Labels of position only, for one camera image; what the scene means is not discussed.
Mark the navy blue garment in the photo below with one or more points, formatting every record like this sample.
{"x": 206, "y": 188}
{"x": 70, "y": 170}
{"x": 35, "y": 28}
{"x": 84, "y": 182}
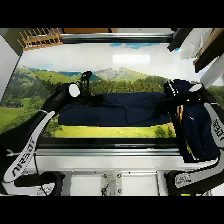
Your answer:
{"x": 126, "y": 110}

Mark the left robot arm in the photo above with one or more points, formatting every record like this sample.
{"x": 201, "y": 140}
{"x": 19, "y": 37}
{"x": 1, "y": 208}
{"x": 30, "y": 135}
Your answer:
{"x": 26, "y": 133}

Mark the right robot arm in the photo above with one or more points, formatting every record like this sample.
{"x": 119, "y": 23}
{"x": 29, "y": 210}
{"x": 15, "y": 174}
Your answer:
{"x": 213, "y": 123}

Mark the navy striped garment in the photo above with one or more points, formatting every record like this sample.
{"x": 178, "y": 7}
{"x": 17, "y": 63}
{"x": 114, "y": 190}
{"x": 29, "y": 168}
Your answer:
{"x": 198, "y": 133}

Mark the wooden rack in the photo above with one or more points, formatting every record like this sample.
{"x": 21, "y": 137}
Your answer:
{"x": 40, "y": 38}

